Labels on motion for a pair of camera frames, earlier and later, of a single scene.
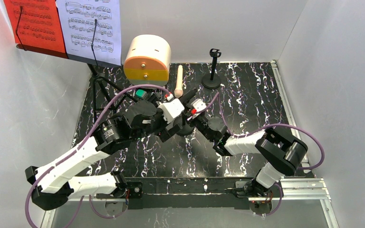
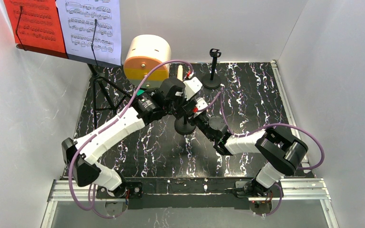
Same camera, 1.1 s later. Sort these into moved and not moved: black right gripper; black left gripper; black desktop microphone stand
Moved: black left gripper
Not moved: black right gripper; black desktop microphone stand
